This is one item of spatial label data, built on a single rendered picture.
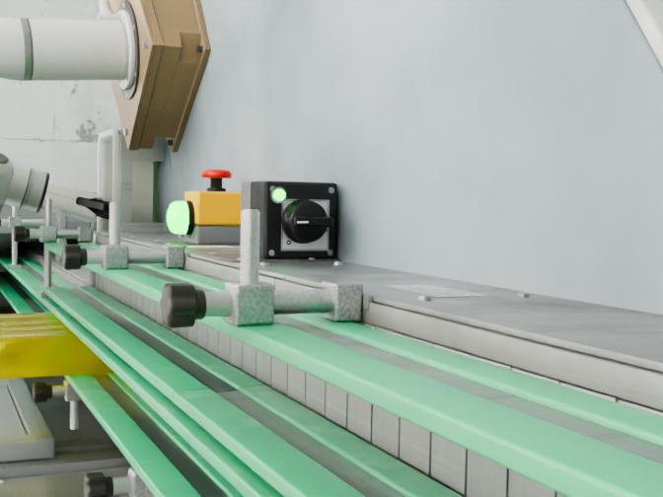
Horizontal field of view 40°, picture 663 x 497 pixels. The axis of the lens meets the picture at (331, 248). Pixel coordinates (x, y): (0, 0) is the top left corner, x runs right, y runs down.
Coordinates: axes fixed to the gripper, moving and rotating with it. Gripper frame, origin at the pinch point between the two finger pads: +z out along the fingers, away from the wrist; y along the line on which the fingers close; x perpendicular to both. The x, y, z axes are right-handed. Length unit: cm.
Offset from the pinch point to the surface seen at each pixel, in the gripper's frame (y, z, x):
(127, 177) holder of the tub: 9.1, -2.8, 5.9
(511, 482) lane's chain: 136, -4, -17
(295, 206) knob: 89, 0, -1
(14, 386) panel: 3.7, -11.4, -34.3
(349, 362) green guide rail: 132, -12, -13
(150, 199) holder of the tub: 8.7, 2.2, 3.4
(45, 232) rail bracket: 12.9, -14.2, -7.2
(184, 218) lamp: 57, -3, -2
